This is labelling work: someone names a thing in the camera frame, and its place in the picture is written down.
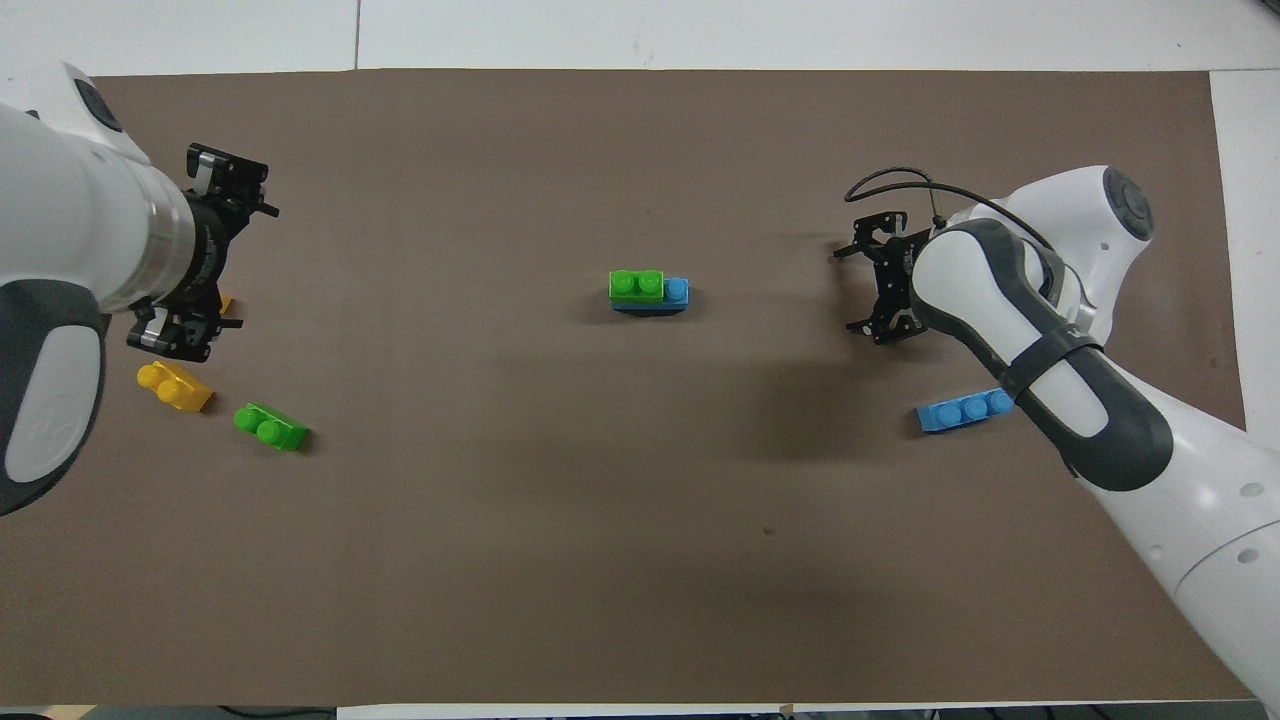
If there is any blue three-stud toy brick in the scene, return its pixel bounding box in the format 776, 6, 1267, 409
917, 388, 1015, 433
611, 277, 690, 318

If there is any green two-stud toy brick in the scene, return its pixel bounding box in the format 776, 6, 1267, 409
233, 402, 310, 453
609, 269, 667, 304

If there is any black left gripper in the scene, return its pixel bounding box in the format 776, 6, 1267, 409
127, 143, 280, 361

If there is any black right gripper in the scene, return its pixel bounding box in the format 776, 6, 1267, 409
832, 210, 931, 347

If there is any brown table mat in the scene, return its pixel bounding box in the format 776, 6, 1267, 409
0, 68, 1276, 706

